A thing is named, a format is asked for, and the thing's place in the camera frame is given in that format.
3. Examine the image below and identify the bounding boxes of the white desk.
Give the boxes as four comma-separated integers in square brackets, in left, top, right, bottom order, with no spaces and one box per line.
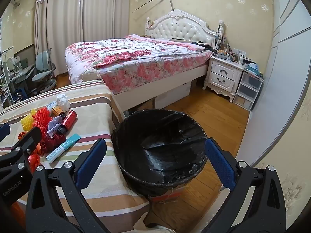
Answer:
[5,64,37,95]

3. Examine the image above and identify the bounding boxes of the brown glass bottle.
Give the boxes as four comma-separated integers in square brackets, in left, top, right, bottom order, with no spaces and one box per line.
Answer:
[51,105,67,119]

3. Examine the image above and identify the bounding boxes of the white nightstand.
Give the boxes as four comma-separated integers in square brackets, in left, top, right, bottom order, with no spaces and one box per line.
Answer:
[203,56,245,103]

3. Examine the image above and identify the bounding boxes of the purple paper scrap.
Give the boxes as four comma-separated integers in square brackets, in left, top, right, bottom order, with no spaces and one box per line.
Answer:
[47,116,65,135]

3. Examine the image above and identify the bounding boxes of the dark red wrapper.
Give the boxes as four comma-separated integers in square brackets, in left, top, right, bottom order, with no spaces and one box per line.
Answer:
[40,133,65,154]

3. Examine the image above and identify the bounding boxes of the clutter of small bottles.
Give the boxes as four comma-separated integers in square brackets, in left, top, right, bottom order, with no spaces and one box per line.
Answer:
[215,46,253,65]

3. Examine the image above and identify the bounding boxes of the fishing rod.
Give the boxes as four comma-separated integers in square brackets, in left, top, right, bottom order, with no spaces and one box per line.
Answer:
[132,0,175,14]

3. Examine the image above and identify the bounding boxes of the black waste bin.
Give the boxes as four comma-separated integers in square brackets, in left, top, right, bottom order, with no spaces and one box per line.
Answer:
[111,109,209,198]

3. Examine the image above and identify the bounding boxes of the yellow foam net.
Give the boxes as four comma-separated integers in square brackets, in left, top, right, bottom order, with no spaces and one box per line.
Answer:
[20,109,37,131]

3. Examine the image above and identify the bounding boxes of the clear plastic drawer unit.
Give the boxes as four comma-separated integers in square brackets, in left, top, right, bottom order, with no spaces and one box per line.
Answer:
[234,71,264,112]

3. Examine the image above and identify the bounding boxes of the white tissue ball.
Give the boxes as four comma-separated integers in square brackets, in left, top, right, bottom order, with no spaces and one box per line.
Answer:
[56,94,71,111]

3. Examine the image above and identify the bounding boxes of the teal box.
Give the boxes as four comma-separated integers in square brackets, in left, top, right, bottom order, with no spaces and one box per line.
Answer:
[245,63,263,77]

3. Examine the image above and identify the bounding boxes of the teal and white sachet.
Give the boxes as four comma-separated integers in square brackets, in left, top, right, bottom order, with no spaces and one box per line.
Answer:
[46,133,82,163]

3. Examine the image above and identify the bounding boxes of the white bed frame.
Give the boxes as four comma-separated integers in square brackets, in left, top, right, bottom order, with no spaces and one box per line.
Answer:
[65,9,219,113]

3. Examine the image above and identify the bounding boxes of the grey wardrobe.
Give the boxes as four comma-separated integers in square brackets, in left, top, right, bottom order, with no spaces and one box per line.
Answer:
[236,0,311,173]

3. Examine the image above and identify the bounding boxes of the red foam net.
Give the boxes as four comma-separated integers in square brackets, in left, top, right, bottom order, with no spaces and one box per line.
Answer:
[33,107,52,136]

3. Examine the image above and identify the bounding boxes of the red bottle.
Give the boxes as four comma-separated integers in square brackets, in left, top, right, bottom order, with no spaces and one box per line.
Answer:
[57,110,78,134]

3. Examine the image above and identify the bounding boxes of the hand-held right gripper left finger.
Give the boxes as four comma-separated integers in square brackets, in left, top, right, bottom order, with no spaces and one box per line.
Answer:
[25,138,108,233]

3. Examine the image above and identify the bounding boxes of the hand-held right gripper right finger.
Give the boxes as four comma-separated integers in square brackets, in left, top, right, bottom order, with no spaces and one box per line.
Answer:
[204,138,287,233]

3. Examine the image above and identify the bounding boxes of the brown cardboard box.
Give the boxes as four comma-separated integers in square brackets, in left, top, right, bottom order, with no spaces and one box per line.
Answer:
[136,98,156,112]

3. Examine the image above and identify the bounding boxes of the grey desk chair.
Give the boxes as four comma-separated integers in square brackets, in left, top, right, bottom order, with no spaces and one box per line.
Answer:
[31,49,57,95]

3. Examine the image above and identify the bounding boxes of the floral quilt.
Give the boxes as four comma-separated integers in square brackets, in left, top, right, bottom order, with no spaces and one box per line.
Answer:
[65,34,214,95]

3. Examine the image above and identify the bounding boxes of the beige curtain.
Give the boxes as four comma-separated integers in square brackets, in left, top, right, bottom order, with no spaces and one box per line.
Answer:
[81,0,133,44]
[34,0,84,77]

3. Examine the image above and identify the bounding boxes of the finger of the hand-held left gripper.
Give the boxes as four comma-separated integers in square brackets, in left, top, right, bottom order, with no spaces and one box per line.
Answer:
[0,124,11,142]
[0,127,42,175]

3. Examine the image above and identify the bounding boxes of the striped table cloth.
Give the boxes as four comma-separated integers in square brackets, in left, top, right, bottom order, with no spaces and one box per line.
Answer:
[0,80,151,233]

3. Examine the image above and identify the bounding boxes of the white storage box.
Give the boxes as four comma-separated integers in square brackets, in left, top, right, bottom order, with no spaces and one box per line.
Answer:
[155,81,191,110]

